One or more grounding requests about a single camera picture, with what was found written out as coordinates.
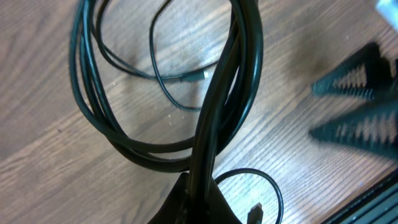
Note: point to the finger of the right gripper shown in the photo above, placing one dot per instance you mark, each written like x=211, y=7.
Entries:
x=364, y=74
x=370, y=127

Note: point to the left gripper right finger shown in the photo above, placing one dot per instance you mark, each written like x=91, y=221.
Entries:
x=219, y=210

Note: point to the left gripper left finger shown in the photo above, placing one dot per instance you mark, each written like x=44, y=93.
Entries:
x=173, y=210

